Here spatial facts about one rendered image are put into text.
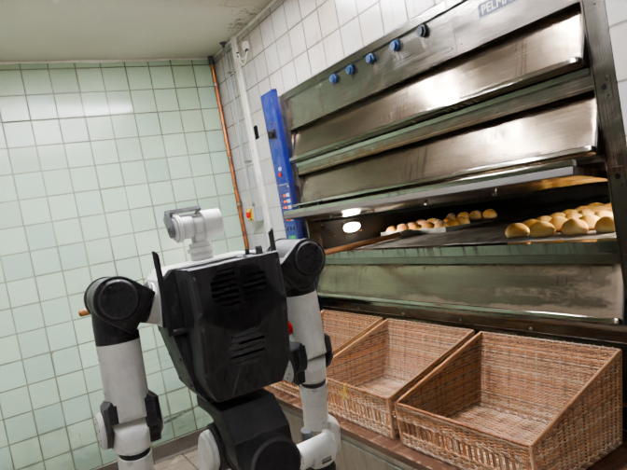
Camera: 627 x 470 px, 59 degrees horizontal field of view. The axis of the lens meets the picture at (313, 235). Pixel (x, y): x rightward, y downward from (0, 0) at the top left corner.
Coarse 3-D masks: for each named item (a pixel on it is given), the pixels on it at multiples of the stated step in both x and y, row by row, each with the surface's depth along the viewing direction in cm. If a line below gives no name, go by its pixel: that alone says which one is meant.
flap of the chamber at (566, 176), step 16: (512, 176) 175; (528, 176) 169; (544, 176) 164; (560, 176) 160; (576, 176) 160; (592, 176) 161; (416, 192) 214; (432, 192) 206; (448, 192) 199; (464, 192) 195; (480, 192) 195; (512, 192) 196; (336, 208) 263; (352, 208) 252; (368, 208) 250; (384, 208) 251; (400, 208) 251
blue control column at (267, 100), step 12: (264, 96) 328; (276, 96) 321; (264, 108) 331; (276, 108) 320; (276, 120) 321; (276, 132) 324; (276, 144) 326; (276, 156) 329; (288, 156) 323; (276, 168) 332; (288, 168) 322; (276, 180) 335; (288, 180) 322; (300, 228) 325
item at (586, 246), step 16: (576, 240) 180; (592, 240) 174; (608, 240) 168; (336, 256) 299; (352, 256) 286; (368, 256) 274; (384, 256) 262; (400, 256) 252; (416, 256) 243; (432, 256) 234
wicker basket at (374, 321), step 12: (324, 312) 314; (336, 312) 302; (348, 312) 293; (324, 324) 313; (336, 324) 302; (348, 324) 292; (360, 324) 283; (372, 324) 265; (348, 336) 291; (360, 336) 261; (336, 348) 299; (372, 348) 264; (372, 360) 264; (276, 384) 275; (288, 384) 263
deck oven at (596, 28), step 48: (528, 96) 181; (288, 144) 321; (384, 144) 248; (624, 144) 157; (528, 192) 198; (576, 192) 347; (624, 192) 160; (336, 240) 328; (624, 240) 163; (624, 288) 165; (576, 336) 183; (624, 336) 168
